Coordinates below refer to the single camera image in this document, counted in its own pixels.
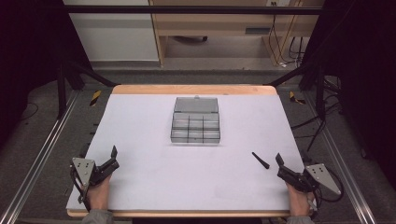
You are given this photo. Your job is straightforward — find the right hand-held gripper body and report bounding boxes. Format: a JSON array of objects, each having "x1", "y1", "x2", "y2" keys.
[{"x1": 290, "y1": 162, "x2": 343, "y2": 196}]

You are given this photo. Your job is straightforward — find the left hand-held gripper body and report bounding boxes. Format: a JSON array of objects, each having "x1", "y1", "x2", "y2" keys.
[{"x1": 69, "y1": 157, "x2": 110, "y2": 203}]

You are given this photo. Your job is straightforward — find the black tapered stick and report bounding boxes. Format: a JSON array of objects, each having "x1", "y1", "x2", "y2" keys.
[{"x1": 251, "y1": 151, "x2": 271, "y2": 170}]

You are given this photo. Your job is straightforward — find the clear plastic compartment box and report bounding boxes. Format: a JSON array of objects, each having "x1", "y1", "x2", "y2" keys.
[{"x1": 170, "y1": 95, "x2": 221, "y2": 145}]

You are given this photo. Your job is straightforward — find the person's left hand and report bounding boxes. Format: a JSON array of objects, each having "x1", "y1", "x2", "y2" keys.
[{"x1": 86, "y1": 175, "x2": 112, "y2": 212}]

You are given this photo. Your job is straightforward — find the person's right hand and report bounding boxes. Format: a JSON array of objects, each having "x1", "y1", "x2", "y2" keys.
[{"x1": 285, "y1": 182, "x2": 316, "y2": 217}]

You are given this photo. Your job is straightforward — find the white table mat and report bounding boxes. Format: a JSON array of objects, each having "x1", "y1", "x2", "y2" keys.
[{"x1": 65, "y1": 93, "x2": 306, "y2": 213}]

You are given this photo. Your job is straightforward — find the yellow black tape marker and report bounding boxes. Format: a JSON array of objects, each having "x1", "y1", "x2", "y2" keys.
[
  {"x1": 289, "y1": 91, "x2": 306, "y2": 105},
  {"x1": 89, "y1": 90, "x2": 103, "y2": 107}
]

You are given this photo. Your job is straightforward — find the black curtain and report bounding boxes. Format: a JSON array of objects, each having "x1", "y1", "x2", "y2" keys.
[
  {"x1": 0, "y1": 0, "x2": 94, "y2": 150},
  {"x1": 300, "y1": 0, "x2": 396, "y2": 181}
]

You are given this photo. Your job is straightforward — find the white cabinet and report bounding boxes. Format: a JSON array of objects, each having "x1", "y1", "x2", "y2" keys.
[{"x1": 63, "y1": 0, "x2": 161, "y2": 63}]

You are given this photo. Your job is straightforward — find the light wooden desk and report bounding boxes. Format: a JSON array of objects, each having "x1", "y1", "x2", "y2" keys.
[{"x1": 148, "y1": 0, "x2": 326, "y2": 67}]

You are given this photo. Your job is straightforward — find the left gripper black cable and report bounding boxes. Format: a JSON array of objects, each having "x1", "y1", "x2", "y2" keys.
[{"x1": 69, "y1": 166, "x2": 92, "y2": 213}]

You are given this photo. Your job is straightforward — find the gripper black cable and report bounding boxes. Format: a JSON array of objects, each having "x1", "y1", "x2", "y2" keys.
[
  {"x1": 69, "y1": 166, "x2": 92, "y2": 213},
  {"x1": 312, "y1": 167, "x2": 346, "y2": 216}
]

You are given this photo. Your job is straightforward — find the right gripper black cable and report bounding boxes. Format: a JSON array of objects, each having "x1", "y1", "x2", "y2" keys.
[{"x1": 312, "y1": 167, "x2": 346, "y2": 216}]

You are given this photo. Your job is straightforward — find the aluminium floor rail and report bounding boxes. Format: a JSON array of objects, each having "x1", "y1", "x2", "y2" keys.
[
  {"x1": 0, "y1": 89, "x2": 81, "y2": 224},
  {"x1": 302, "y1": 91, "x2": 378, "y2": 224}
]

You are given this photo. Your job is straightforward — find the black floor cables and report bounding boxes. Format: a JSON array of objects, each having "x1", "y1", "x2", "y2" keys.
[{"x1": 290, "y1": 76, "x2": 345, "y2": 153}]

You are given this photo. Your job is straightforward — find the thin black floor cable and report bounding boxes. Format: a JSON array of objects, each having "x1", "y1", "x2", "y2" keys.
[{"x1": 19, "y1": 102, "x2": 40, "y2": 123}]

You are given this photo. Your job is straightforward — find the black metal frame strut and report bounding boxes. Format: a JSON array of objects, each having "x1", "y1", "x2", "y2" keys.
[
  {"x1": 266, "y1": 60, "x2": 328, "y2": 120},
  {"x1": 55, "y1": 59, "x2": 120, "y2": 119}
]

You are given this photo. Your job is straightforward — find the black hanging cables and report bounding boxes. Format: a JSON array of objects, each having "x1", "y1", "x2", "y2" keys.
[{"x1": 270, "y1": 1, "x2": 305, "y2": 68}]

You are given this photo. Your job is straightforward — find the yellow cable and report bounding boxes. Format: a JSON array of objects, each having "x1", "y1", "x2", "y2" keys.
[{"x1": 268, "y1": 0, "x2": 304, "y2": 67}]

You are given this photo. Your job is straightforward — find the black horizontal frame bar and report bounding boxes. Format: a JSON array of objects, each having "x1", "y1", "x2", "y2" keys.
[{"x1": 64, "y1": 5, "x2": 323, "y2": 15}]

